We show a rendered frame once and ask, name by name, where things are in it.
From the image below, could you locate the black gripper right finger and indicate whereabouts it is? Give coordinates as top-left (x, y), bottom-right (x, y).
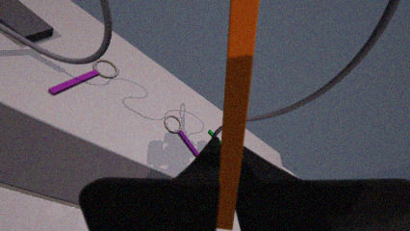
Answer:
top-left (235, 146), bottom-right (410, 231)

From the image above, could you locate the purple handle with grey loop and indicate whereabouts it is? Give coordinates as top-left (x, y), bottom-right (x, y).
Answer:
top-left (165, 115), bottom-right (199, 157)
top-left (48, 60), bottom-right (118, 95)

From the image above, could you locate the orange rectangular bar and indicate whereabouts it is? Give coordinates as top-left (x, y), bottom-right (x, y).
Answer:
top-left (217, 0), bottom-right (259, 231)

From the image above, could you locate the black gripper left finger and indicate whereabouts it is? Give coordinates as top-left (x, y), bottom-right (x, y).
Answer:
top-left (79, 137), bottom-right (221, 231)

